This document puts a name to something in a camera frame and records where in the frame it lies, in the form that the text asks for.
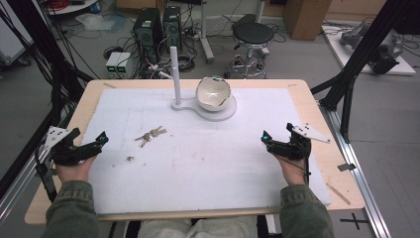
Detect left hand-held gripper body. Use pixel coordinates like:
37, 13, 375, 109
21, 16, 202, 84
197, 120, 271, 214
43, 125, 99, 167

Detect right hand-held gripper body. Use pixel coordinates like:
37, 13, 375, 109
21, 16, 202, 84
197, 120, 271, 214
273, 122, 332, 162

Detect person's left hand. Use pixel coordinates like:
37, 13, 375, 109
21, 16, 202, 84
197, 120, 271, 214
54, 155, 97, 184

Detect person's right hand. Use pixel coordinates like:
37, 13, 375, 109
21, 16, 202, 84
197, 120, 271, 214
274, 154, 312, 186

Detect bunch of metal keys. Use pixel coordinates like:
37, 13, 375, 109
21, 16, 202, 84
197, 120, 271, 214
134, 125, 168, 149

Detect grey tape piece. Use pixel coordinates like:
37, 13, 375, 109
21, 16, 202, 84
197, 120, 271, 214
337, 163, 358, 173

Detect thin wooden stick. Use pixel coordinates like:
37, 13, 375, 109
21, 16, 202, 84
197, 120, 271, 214
326, 182, 352, 206

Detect white eggshell-shaped bowl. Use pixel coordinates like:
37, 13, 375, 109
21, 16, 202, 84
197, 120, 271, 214
195, 75, 232, 112

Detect white box with green light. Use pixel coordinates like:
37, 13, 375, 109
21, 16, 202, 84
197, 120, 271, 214
116, 52, 132, 74
105, 52, 123, 74

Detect white stand with pole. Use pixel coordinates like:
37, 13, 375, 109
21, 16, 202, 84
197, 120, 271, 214
169, 46, 238, 122

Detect black tape cross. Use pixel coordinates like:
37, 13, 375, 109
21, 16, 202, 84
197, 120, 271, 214
340, 212, 369, 231

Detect black round stool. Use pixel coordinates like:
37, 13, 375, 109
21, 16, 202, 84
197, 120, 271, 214
224, 21, 275, 79

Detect person's legs in light trousers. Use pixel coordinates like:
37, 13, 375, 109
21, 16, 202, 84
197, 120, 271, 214
137, 215, 260, 238

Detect black computer tower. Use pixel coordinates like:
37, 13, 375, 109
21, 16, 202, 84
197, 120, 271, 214
133, 7, 164, 63
162, 5, 183, 53

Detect grey metal stand leg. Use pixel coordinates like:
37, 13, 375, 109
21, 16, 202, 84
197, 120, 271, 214
198, 0, 216, 64

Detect white floor platform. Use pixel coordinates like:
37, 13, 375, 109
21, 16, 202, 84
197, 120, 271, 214
321, 24, 417, 77

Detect brown wooden cabinet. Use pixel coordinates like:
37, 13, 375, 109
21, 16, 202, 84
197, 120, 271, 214
282, 0, 333, 42

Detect grey and black machine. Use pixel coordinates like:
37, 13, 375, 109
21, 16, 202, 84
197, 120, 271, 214
340, 23, 404, 75

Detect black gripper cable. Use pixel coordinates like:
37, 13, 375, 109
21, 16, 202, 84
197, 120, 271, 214
34, 142, 57, 203
282, 158, 313, 185

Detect aluminium rail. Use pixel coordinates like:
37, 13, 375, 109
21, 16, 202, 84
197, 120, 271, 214
0, 108, 72, 229
318, 100, 392, 238

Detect black metal frame strut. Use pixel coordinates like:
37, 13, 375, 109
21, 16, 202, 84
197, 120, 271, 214
310, 0, 418, 144
0, 0, 95, 199

